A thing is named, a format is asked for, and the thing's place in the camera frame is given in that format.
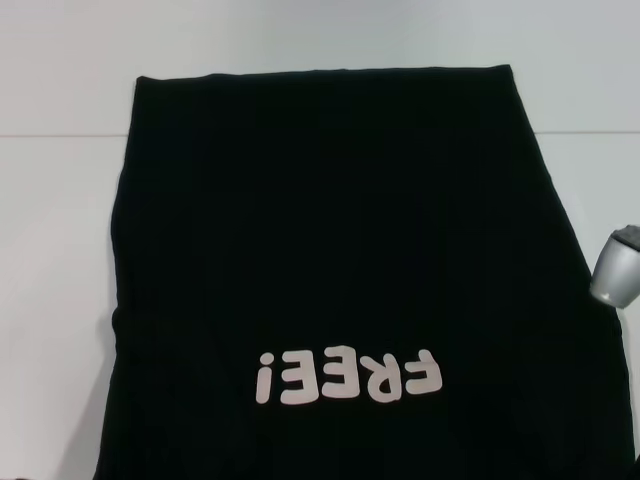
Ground black shirt with FREE print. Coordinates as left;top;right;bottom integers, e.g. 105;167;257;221
89;63;640;480

